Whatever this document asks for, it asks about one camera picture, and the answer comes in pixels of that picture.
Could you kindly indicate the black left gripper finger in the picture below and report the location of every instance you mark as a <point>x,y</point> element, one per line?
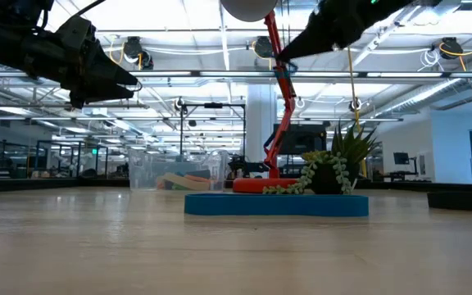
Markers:
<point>109,73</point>
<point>105,94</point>

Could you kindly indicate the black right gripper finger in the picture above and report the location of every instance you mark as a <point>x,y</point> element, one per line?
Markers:
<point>318,33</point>
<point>326,44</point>

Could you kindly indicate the beige wooden board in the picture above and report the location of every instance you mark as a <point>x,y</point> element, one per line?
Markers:
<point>182,181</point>

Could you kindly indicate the clear plastic bin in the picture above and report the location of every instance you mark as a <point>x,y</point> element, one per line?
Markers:
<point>146,168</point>

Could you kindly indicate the red desk lamp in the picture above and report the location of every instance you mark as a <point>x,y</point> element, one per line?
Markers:
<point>283,90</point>

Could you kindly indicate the black monitor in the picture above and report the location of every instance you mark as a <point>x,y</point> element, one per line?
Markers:
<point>305,139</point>

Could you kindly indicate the white pillar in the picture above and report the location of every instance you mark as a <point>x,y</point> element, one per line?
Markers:
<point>258,123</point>

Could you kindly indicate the potted succulent plant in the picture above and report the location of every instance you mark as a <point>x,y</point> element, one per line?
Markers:
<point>326,176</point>

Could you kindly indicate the small monitor on stand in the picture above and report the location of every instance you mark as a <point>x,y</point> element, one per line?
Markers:
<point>401,158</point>

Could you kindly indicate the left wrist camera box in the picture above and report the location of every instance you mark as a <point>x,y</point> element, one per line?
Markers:
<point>76,33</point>

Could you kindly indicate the black cage frame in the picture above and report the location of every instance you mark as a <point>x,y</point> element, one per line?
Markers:
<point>72,143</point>

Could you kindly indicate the black metal frame stand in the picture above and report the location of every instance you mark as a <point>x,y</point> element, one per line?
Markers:
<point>181,131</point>

